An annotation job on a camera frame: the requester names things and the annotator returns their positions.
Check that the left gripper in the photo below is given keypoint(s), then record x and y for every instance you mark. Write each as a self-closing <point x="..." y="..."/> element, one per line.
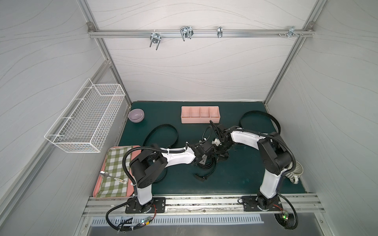
<point x="205" y="161"/>

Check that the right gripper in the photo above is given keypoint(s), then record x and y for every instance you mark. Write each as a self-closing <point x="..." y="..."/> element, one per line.
<point x="220" y="130"/>

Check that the pink divided storage box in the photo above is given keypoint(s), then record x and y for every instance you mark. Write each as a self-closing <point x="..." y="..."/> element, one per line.
<point x="200" y="114"/>

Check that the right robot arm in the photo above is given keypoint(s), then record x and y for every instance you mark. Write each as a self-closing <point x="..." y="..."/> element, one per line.
<point x="277" y="158"/>

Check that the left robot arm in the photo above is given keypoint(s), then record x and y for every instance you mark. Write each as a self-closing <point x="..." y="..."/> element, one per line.
<point x="143" y="165"/>

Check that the purple bowl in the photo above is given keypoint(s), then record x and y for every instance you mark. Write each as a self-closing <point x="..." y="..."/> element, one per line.
<point x="136" y="115"/>

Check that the white ribbed cup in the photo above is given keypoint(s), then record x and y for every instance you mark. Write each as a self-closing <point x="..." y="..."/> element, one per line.
<point x="296" y="173"/>

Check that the white vent strip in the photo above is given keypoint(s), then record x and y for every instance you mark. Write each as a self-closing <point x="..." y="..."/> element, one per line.
<point x="171" y="220"/>

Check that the pink tray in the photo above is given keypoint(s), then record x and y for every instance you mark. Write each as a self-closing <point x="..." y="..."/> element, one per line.
<point x="99" y="185"/>

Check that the metal hook clamp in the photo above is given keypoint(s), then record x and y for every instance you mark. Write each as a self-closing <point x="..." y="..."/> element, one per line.
<point x="186" y="32"/>
<point x="155" y="38"/>
<point x="219" y="32"/>
<point x="291" y="33"/>

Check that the green checked cloth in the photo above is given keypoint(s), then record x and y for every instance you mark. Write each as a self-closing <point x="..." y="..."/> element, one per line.
<point x="115" y="171"/>

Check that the metal spoon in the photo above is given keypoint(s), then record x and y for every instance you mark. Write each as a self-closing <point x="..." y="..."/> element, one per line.
<point x="105" y="174"/>

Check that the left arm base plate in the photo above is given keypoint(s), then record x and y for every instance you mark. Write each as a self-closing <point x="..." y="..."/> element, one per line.
<point x="157" y="204"/>

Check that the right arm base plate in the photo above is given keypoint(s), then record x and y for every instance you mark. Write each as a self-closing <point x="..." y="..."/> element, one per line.
<point x="251" y="204"/>

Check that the front aluminium frame rail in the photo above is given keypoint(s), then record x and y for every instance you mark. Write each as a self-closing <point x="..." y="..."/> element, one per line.
<point x="228" y="204"/>

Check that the white wire basket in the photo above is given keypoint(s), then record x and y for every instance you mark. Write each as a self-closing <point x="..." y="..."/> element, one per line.
<point x="85" y="123"/>

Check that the horizontal aluminium rail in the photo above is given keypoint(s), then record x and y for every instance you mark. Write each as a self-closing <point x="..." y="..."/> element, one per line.
<point x="198" y="33"/>

